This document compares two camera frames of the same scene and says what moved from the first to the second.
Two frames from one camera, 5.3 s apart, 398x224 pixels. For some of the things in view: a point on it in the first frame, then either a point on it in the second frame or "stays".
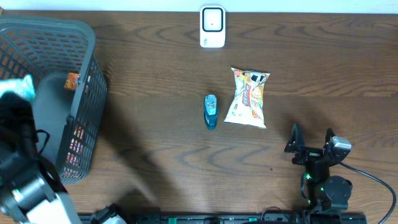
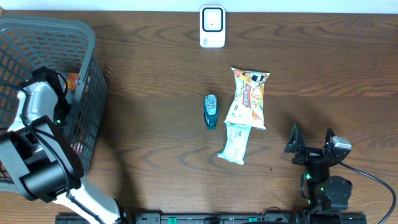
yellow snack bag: [247, 106] stays
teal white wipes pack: [23, 87] → [237, 139]
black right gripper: [309, 154] stays
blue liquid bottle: [210, 111] stays
